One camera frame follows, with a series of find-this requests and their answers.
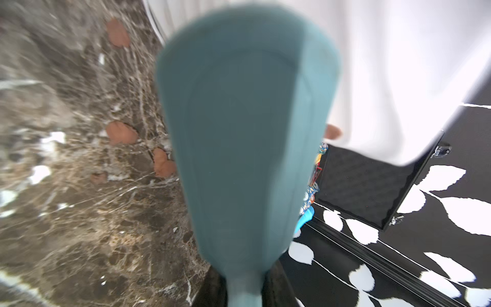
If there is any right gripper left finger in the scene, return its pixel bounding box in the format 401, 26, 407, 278
191, 266, 228, 307

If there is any scraped mud flake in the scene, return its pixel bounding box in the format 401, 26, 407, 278
106, 19, 130, 48
153, 148, 176, 179
106, 121, 139, 145

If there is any open black poker chip case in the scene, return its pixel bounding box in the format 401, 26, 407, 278
314, 133, 452, 231

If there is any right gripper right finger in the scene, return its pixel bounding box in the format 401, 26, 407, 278
262, 260, 299, 307

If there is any white ceramic pot with mud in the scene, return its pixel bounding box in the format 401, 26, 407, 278
144, 1, 490, 166

